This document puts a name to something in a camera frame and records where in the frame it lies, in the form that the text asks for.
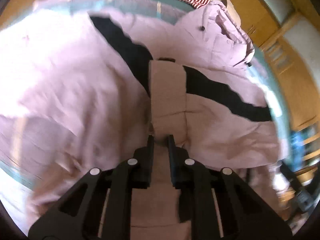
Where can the wooden headboard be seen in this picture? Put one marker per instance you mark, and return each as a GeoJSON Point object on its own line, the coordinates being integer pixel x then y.
{"type": "Point", "coordinates": [298, 87]}

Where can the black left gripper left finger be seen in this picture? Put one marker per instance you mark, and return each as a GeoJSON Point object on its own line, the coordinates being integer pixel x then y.
{"type": "Point", "coordinates": [98, 206]}

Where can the pink black puffer jacket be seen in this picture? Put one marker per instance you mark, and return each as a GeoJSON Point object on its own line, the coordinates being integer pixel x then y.
{"type": "Point", "coordinates": [105, 92]}

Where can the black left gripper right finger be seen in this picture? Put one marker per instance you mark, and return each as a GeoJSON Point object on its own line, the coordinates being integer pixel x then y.
{"type": "Point", "coordinates": [219, 204]}

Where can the green bed sheet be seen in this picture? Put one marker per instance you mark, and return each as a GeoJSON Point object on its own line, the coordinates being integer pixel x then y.
{"type": "Point", "coordinates": [170, 11]}

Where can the wooden wardrobe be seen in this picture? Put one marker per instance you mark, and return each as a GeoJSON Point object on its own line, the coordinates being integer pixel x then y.
{"type": "Point", "coordinates": [266, 20]}

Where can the blue plush toy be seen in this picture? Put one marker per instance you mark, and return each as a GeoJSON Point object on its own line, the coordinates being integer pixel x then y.
{"type": "Point", "coordinates": [298, 150]}

